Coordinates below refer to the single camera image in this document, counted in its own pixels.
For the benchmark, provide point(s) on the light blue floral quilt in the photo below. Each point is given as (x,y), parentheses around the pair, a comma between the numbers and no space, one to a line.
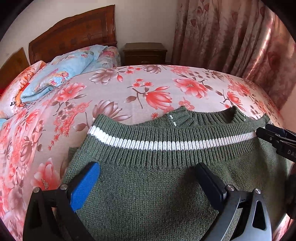
(66,66)

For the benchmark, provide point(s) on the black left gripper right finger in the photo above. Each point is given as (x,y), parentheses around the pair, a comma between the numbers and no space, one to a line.
(254,222)

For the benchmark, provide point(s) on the dark wooden nightstand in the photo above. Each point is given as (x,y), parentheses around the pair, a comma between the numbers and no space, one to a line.
(144,53)

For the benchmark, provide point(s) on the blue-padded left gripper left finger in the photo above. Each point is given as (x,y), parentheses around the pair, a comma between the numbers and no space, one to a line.
(51,214)

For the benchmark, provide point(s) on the orange floral pillow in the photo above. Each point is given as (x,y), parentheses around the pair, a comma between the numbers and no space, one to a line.
(11,103)

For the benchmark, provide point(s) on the floral pink bed sheet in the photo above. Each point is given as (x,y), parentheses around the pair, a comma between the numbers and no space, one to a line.
(38,143)

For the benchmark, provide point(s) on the carved wooden headboard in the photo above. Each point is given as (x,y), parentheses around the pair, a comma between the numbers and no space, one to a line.
(94,27)

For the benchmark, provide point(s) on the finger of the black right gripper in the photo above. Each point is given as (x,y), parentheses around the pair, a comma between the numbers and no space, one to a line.
(285,149)
(275,133)

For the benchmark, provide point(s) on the green and white knit sweater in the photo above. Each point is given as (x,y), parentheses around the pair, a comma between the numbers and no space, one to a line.
(147,189)

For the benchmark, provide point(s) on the pink floral curtain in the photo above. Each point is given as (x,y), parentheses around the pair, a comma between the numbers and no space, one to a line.
(241,38)

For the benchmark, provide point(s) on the small wooden headboard panel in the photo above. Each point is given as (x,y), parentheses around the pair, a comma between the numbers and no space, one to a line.
(15,64)

